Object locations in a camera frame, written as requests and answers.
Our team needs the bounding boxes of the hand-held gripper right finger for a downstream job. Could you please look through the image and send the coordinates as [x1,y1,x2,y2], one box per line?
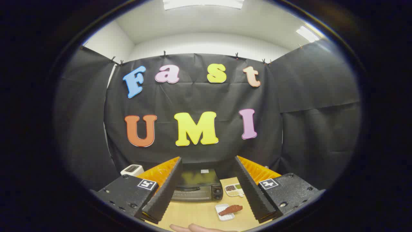
[234,155,325,224]

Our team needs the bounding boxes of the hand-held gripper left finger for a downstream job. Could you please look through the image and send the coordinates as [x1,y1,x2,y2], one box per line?
[90,157,183,225]

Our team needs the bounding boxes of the brown meat piece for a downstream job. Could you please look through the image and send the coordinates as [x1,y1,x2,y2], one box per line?
[218,205,243,216]

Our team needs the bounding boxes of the black toaster oven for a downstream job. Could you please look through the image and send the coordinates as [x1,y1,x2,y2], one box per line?
[171,169,223,202]

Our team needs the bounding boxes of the white bread toaster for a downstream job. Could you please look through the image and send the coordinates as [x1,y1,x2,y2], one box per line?
[120,164,145,177]

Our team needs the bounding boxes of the white divided tray with beans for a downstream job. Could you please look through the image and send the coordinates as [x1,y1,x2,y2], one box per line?
[224,183,245,198]

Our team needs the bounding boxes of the small white ribbed tray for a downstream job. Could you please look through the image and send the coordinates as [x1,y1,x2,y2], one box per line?
[215,204,235,221]

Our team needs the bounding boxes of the small ceiling light panel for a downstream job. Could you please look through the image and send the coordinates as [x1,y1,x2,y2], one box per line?
[296,26,320,43]

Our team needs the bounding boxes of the long ceiling light panel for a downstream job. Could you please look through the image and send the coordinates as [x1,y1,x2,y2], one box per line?
[163,0,244,10]

